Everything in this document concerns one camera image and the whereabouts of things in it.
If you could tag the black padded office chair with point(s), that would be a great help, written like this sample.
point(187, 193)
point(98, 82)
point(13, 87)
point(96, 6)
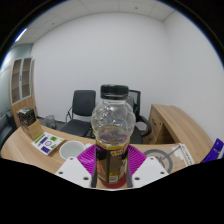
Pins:
point(83, 103)

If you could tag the brown cardboard box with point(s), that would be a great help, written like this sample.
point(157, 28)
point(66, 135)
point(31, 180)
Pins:
point(34, 130)

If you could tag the white and grey mug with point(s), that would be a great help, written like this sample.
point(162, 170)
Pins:
point(70, 149)

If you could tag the black mesh-back office chair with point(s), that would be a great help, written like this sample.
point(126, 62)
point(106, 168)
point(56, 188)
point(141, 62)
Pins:
point(136, 98)

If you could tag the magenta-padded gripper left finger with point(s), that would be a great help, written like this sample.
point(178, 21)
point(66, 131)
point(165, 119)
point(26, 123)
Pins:
point(71, 170)

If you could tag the black sofa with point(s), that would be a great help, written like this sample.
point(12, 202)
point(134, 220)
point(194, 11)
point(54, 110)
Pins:
point(5, 128)

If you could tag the white printed sticker sheet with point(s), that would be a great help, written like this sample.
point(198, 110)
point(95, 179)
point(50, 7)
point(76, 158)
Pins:
point(47, 142)

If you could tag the wooden glass-door cabinet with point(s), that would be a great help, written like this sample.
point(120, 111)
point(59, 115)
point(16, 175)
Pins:
point(23, 90)

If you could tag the purple packet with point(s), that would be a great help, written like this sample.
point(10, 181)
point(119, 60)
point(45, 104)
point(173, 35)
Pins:
point(215, 151)

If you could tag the wooden side desk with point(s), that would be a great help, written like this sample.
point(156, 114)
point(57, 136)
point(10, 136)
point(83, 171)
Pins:
point(176, 125)

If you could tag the clear black-capped drink bottle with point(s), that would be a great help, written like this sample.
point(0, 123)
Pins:
point(112, 123)

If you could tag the grey waste bin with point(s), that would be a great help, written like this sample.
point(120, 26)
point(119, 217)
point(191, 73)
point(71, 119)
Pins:
point(50, 121)

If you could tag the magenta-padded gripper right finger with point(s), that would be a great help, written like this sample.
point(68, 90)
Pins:
point(150, 170)

